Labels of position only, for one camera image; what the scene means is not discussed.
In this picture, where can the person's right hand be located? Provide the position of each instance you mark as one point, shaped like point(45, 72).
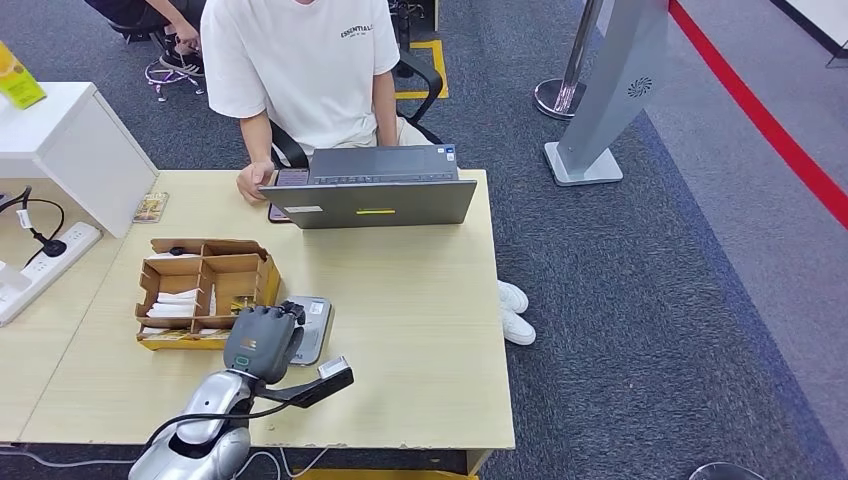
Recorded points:
point(254, 181)

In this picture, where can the gold card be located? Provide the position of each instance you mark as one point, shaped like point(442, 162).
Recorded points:
point(151, 207)

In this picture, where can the grey kiosk stand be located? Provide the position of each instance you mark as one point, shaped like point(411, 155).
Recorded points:
point(613, 86)

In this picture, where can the seated background person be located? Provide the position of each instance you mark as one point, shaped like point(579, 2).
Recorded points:
point(172, 18)

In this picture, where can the grey card reader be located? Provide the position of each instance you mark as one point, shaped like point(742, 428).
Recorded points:
point(318, 324)

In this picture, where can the round chrome base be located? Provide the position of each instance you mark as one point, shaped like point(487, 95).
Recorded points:
point(725, 472)

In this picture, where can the black office chair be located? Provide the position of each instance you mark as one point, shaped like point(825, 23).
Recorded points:
point(288, 149)

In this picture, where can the person's left forearm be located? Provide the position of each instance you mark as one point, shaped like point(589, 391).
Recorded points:
point(385, 109)

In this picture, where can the black smartphone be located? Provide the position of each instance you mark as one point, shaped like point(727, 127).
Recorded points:
point(293, 177)

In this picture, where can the grey laptop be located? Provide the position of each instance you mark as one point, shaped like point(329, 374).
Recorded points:
point(371, 208)

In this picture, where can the chrome stanchion post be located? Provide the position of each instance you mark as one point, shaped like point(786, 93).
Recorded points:
point(565, 89)

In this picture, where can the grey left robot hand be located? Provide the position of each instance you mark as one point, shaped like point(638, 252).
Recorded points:
point(262, 341)

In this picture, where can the white power strip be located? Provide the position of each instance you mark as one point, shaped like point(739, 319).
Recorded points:
point(60, 255)

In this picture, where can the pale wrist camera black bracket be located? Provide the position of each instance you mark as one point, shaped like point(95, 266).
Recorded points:
point(311, 389)

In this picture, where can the person's right forearm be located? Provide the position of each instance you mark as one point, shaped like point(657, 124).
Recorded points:
point(256, 139)

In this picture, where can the white cabinet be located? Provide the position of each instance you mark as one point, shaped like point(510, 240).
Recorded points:
point(76, 149)

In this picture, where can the white shoe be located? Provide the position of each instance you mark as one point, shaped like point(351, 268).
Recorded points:
point(518, 328)
point(514, 296)

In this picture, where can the white card stack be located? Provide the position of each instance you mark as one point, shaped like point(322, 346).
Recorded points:
point(173, 305)

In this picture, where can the cardboard divided organizer box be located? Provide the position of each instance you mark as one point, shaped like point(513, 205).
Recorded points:
point(228, 275)

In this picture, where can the chrome stool base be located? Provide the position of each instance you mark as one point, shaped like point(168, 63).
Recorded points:
point(166, 78)

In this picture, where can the yellow green carton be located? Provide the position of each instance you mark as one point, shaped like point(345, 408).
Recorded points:
point(18, 83)

